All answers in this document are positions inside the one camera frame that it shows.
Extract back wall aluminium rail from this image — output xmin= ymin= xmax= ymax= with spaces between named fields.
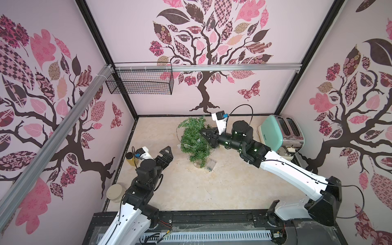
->
xmin=114 ymin=63 xmax=302 ymax=72

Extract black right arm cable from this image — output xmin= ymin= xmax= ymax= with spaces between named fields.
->
xmin=228 ymin=104 xmax=254 ymax=126

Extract black wire basket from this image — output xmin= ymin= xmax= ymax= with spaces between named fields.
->
xmin=106 ymin=61 xmax=174 ymax=95

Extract yellow jar with black lid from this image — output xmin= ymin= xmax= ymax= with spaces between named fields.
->
xmin=125 ymin=152 xmax=138 ymax=167

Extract wall aluminium rail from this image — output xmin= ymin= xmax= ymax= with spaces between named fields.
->
xmin=1 ymin=64 xmax=113 ymax=229
xmin=114 ymin=63 xmax=302 ymax=72

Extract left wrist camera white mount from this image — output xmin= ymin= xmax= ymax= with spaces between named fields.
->
xmin=135 ymin=147 xmax=154 ymax=160

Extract left wall aluminium rail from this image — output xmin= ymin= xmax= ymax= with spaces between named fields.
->
xmin=1 ymin=64 xmax=113 ymax=229

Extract black base frame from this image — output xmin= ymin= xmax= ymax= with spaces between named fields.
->
xmin=82 ymin=208 xmax=348 ymax=245

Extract white slotted cable duct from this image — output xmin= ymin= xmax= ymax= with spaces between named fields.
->
xmin=137 ymin=230 xmax=272 ymax=245

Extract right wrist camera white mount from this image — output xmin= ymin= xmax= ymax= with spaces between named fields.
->
xmin=211 ymin=111 xmax=229 ymax=135

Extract beige round lid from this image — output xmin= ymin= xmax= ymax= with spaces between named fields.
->
xmin=106 ymin=184 xmax=126 ymax=203

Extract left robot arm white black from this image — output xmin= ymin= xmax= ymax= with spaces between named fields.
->
xmin=99 ymin=146 xmax=174 ymax=245

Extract clear string lights with stars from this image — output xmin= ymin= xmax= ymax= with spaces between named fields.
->
xmin=175 ymin=117 xmax=212 ymax=160

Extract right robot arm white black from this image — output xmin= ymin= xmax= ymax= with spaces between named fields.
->
xmin=200 ymin=120 xmax=342 ymax=227

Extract clear plastic battery box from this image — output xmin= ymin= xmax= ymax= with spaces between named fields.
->
xmin=205 ymin=158 xmax=217 ymax=172

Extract small green christmas tree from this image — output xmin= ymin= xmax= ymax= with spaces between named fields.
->
xmin=177 ymin=115 xmax=219 ymax=168

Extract mint green toaster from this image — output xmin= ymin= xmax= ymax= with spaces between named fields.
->
xmin=257 ymin=115 xmax=305 ymax=161

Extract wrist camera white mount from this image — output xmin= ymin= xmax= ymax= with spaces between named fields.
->
xmin=211 ymin=111 xmax=229 ymax=135
xmin=135 ymin=147 xmax=154 ymax=160

